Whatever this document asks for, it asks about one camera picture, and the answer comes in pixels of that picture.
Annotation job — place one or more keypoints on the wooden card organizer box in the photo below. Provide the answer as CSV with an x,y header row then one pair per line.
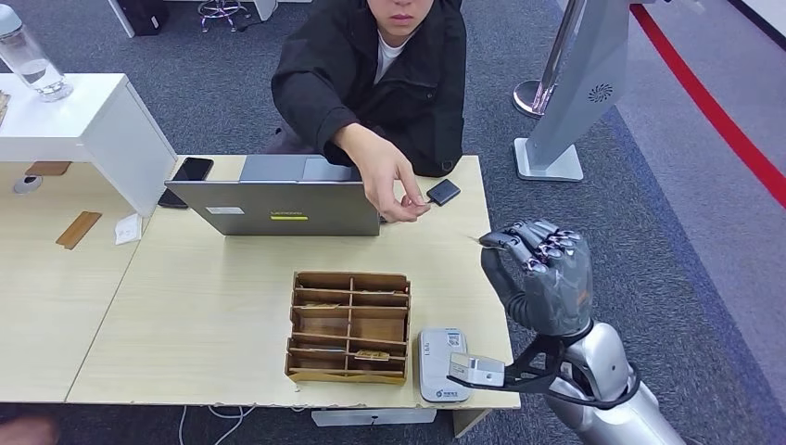
x,y
348,328

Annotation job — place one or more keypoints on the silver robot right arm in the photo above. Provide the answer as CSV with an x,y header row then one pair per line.
x,y
602,362

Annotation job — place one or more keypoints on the silver kiosk stand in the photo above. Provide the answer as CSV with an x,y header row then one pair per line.
x,y
574,92

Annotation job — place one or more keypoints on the white desk shelf riser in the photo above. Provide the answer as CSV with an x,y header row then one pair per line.
x,y
61,116

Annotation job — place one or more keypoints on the black external drive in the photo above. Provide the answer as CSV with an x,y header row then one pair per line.
x,y
443,192

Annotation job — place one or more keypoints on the person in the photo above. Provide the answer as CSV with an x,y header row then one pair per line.
x,y
368,73

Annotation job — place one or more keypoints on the black camera bracket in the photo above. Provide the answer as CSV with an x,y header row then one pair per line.
x,y
528,371

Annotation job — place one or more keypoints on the person's right hand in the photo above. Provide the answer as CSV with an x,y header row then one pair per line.
x,y
384,175

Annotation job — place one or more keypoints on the small white paper tag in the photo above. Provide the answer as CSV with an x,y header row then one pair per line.
x,y
128,229

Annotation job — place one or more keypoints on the white box under desk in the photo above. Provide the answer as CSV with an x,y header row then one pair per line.
x,y
371,417

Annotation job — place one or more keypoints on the chrome stanchion post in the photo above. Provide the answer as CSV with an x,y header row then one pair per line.
x,y
530,97

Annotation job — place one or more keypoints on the clear water bottle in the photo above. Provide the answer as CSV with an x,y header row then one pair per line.
x,y
32,61

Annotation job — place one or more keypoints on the white desk leg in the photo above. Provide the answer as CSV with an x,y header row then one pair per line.
x,y
266,6
121,17

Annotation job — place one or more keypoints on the long wooden slat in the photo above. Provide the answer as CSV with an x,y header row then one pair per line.
x,y
78,230

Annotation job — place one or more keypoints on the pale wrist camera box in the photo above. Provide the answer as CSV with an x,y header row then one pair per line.
x,y
476,370

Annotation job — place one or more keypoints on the black cabinet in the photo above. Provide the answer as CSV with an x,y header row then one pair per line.
x,y
142,15

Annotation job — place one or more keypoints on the yellow patterned ID card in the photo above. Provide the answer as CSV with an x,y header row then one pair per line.
x,y
478,239

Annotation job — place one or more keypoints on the black smartphone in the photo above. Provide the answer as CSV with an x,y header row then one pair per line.
x,y
192,169

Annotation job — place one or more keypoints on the white card reader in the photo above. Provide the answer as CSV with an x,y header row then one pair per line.
x,y
433,362

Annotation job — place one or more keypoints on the yellow patterned key card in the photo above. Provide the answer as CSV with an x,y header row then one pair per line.
x,y
371,355

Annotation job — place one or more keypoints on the chrome chair base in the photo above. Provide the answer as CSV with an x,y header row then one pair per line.
x,y
221,9

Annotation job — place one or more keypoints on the pinkish blurred object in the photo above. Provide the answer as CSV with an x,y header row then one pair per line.
x,y
24,432

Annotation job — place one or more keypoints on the grey desk grommet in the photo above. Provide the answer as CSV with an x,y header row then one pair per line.
x,y
27,184

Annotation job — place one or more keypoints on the grey laptop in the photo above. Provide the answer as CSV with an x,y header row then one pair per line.
x,y
276,209

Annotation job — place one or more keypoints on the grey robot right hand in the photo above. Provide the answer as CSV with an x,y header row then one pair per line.
x,y
559,288

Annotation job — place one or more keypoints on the pale card in organizer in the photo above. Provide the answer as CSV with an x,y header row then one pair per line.
x,y
319,305

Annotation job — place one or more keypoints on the wooden desk side panel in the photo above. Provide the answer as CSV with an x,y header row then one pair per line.
x,y
466,420

